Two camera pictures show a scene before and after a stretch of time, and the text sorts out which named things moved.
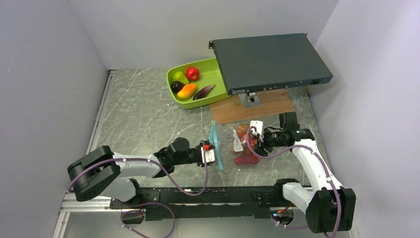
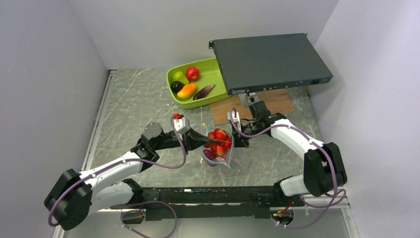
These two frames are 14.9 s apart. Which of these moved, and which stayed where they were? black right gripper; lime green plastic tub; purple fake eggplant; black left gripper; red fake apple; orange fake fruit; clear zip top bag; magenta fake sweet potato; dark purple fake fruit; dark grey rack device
Moved: clear zip top bag; magenta fake sweet potato; black right gripper; black left gripper
Stayed: purple fake eggplant; dark grey rack device; lime green plastic tub; dark purple fake fruit; red fake apple; orange fake fruit
